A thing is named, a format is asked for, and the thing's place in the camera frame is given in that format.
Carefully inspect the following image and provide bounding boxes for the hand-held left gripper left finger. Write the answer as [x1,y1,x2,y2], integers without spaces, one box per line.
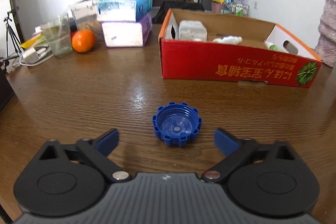
[22,128,132,184]

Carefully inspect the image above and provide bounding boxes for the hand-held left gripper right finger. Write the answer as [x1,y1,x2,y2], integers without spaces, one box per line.
[201,128,305,184]

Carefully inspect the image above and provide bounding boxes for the blue plastic cap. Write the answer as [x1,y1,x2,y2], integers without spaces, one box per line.
[152,102,202,147]

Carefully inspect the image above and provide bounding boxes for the red cardboard box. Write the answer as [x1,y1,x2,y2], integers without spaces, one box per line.
[158,8,323,88]

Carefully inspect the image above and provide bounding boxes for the white spray bottle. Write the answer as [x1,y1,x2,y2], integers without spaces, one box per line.
[213,35,242,44]

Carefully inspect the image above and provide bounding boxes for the green spray bottle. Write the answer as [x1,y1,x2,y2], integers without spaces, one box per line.
[264,41,289,53]

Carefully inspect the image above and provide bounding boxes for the translucent white plastic container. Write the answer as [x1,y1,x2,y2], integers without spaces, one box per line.
[178,20,208,41]

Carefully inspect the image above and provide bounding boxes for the orange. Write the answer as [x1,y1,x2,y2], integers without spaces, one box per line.
[72,29,96,53]

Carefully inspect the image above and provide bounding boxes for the purple tissue pack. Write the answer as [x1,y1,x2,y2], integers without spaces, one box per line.
[101,13,153,48]

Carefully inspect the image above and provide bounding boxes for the black paper bag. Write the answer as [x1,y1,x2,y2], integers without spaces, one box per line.
[0,68,15,111]

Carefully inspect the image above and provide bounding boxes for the clear glass cup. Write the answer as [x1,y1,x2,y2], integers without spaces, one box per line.
[41,14,73,57]

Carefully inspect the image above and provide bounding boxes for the yellow packet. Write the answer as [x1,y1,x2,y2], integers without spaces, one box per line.
[20,34,49,49]

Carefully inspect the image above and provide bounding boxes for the clear food jar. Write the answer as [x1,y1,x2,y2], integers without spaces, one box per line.
[70,0,103,42]

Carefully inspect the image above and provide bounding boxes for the metal storage cart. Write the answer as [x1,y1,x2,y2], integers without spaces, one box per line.
[223,2,250,17]

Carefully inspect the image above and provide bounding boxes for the black tripod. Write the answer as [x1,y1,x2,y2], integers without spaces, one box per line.
[0,6,23,72]

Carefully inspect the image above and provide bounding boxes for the pink textured vase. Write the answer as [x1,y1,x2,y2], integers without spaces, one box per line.
[314,0,336,67]

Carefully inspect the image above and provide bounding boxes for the white charger with cables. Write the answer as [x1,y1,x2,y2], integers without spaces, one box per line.
[13,47,54,66]

